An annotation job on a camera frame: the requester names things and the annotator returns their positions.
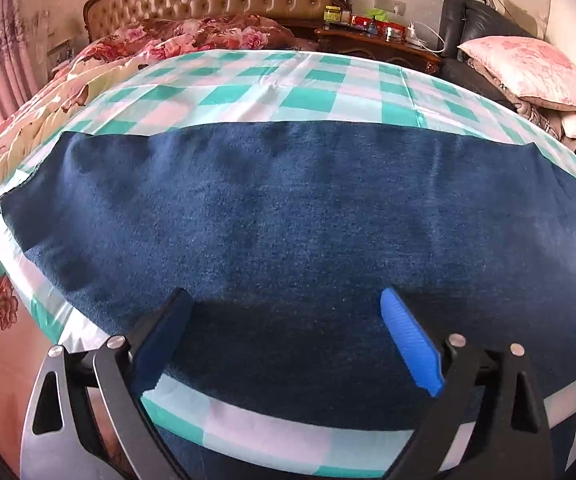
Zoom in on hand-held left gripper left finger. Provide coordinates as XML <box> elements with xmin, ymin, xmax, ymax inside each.
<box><xmin>20</xmin><ymin>287</ymin><xmax>195</xmax><ymax>480</ymax></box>

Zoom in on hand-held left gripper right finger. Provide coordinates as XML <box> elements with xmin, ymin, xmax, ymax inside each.
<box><xmin>380</xmin><ymin>287</ymin><xmax>551</xmax><ymax>480</ymax></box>

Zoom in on blue denim pants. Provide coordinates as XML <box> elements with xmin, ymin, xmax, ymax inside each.
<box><xmin>0</xmin><ymin>120</ymin><xmax>576</xmax><ymax>434</ymax></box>

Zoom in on plaid blanket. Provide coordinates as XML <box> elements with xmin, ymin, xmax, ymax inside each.
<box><xmin>468</xmin><ymin>57</ymin><xmax>576</xmax><ymax>169</ymax></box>

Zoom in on floral quilt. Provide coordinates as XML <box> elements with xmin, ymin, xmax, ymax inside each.
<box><xmin>0</xmin><ymin>16</ymin><xmax>299</xmax><ymax>377</ymax></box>

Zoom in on green white checked tablecloth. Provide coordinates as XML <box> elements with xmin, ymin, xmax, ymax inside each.
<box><xmin>0</xmin><ymin>49</ymin><xmax>576</xmax><ymax>479</ymax></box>

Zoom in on large pink pillow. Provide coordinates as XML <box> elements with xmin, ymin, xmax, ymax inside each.
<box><xmin>456</xmin><ymin>36</ymin><xmax>576</xmax><ymax>114</ymax></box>

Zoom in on dark wooden nightstand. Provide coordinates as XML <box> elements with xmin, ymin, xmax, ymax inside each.
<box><xmin>315</xmin><ymin>24</ymin><xmax>443</xmax><ymax>74</ymax></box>

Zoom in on black leather armchair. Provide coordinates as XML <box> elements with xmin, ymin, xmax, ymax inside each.
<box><xmin>438</xmin><ymin>0</ymin><xmax>576</xmax><ymax>187</ymax></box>

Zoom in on grey wall box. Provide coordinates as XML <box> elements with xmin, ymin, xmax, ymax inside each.
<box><xmin>48</xmin><ymin>39</ymin><xmax>73</xmax><ymax>69</ymax></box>

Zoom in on white power strip with cable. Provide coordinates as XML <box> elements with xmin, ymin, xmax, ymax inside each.
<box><xmin>405</xmin><ymin>21</ymin><xmax>446</xmax><ymax>54</ymax></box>

